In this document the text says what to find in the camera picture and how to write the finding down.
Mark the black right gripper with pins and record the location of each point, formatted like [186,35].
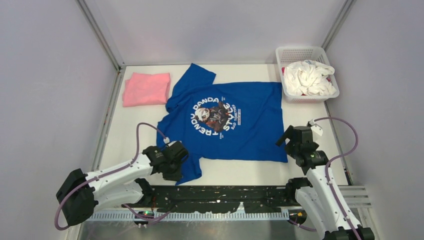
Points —
[287,134]

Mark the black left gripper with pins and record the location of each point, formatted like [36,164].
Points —
[176,175]

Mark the blue printed t shirt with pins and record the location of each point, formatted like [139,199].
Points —
[225,121]

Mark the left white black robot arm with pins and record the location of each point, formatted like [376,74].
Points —
[106,185]

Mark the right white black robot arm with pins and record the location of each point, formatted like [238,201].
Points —
[317,192]

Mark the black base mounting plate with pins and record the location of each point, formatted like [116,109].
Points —
[218,199]

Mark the white crumpled t shirt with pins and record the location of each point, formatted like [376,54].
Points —
[308,78]

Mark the white plastic laundry basket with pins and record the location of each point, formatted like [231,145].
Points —
[289,54]

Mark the pink folded t shirt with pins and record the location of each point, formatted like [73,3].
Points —
[146,89]

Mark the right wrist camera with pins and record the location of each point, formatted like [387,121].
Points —
[316,128]

